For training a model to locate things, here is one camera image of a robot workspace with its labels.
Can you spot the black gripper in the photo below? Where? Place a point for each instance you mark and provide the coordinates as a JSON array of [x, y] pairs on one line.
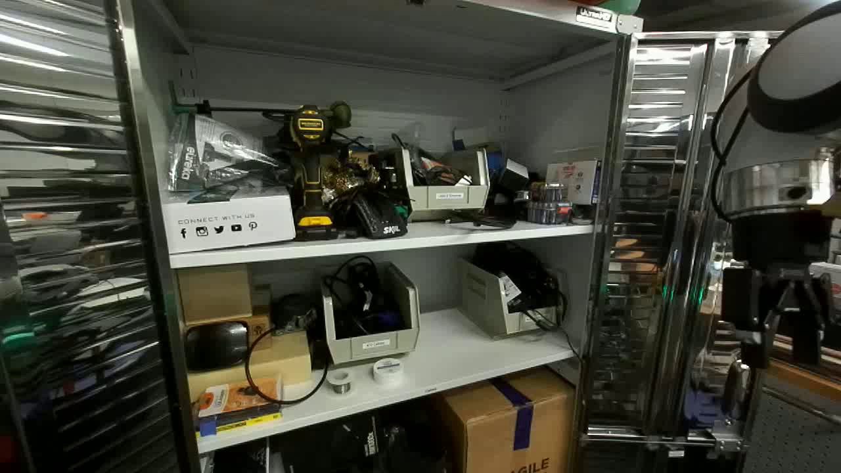
[[780, 239]]

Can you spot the steel tray rack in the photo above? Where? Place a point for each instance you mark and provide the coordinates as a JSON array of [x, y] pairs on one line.
[[70, 263], [665, 174]]

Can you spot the white card with red print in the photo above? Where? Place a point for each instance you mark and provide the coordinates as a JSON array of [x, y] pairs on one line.
[[575, 183]]

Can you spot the clear plastic parts case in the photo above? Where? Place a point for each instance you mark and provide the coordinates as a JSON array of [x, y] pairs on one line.
[[548, 206]]

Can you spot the grey storage bin with black gear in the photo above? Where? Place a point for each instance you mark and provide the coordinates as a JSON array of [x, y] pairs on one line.
[[491, 304]]

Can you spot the large cardboard box blue tape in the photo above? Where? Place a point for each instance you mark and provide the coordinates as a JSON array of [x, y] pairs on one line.
[[500, 425]]

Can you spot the white metal shelf unit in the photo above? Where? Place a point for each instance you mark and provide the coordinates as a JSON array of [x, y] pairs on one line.
[[455, 351]]

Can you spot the grey storage bin with tools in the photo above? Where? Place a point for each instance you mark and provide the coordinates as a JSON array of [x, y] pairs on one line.
[[447, 199]]

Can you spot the white tape roll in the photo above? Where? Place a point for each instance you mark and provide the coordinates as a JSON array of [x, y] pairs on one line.
[[388, 371]]

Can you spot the black battery charger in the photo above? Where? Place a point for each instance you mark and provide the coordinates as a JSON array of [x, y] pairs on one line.
[[375, 216]]

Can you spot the small grey tape roll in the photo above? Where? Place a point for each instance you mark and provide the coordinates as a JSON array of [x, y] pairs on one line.
[[341, 383]]

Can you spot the olive round knob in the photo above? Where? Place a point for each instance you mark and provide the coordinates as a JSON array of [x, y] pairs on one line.
[[341, 114]]

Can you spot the light wooden box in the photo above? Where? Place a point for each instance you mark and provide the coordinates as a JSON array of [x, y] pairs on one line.
[[279, 359]]

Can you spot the orange yellow book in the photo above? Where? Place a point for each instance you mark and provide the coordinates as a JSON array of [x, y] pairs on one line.
[[236, 405]]

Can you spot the white box with social icons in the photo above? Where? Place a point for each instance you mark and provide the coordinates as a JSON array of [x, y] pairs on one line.
[[228, 224]]

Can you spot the black round case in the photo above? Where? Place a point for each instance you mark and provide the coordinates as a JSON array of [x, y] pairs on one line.
[[216, 346]]

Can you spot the small plain cardboard box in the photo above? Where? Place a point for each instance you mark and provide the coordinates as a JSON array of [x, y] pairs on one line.
[[213, 293]]

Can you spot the clear plastic bag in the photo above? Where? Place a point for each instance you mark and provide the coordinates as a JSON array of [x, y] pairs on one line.
[[213, 158]]

